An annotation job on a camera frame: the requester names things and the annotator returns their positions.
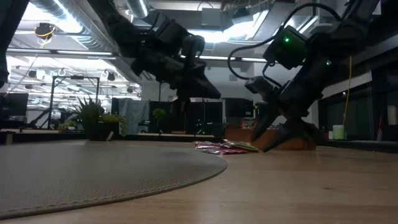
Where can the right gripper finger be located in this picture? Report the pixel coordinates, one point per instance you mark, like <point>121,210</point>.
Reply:
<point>265,118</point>
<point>289,132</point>

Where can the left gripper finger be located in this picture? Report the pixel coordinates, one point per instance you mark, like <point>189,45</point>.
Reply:
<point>199,84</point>

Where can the wooden compartment tray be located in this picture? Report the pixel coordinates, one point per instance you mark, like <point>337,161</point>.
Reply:
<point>239,137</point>

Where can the yellow-green tea bag packet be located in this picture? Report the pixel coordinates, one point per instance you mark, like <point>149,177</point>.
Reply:
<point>244,145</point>

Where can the round grey mat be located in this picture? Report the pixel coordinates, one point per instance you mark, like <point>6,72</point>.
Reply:
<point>93,177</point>

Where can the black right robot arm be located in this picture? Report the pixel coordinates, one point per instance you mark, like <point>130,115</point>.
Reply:
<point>357,28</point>

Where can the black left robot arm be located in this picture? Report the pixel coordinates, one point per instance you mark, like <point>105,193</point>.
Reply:
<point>124,31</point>

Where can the black screen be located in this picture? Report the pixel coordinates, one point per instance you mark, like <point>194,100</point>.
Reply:
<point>239,107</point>

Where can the black partition panels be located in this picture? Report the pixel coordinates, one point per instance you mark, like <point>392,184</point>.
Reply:
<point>205,118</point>

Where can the small red object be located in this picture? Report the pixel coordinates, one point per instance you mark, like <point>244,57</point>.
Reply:
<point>325,136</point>

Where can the small green plant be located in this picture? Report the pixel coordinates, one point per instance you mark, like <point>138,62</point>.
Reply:
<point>159,114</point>

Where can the green cup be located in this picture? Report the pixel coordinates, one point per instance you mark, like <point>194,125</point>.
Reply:
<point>338,132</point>

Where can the grey cloth cover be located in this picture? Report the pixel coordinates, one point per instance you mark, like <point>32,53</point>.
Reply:
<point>133,115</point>

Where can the ceiling light strip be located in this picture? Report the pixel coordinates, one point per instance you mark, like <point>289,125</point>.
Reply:
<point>77,53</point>

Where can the potted green plant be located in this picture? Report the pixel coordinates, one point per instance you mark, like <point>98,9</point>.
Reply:
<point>99,130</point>

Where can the black monitor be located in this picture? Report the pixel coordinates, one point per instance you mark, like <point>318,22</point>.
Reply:
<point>14,104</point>

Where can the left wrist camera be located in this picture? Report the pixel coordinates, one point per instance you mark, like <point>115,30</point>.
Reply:
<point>169,34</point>

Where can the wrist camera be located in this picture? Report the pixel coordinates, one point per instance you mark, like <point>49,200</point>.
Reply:
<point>169,34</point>
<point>286,46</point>

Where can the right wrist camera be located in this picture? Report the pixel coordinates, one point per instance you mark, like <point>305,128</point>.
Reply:
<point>286,46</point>

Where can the black station frame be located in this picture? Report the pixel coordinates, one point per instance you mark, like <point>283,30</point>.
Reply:
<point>76,77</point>

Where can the black aluminium table frame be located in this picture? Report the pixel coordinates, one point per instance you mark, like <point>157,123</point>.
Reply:
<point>46,136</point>

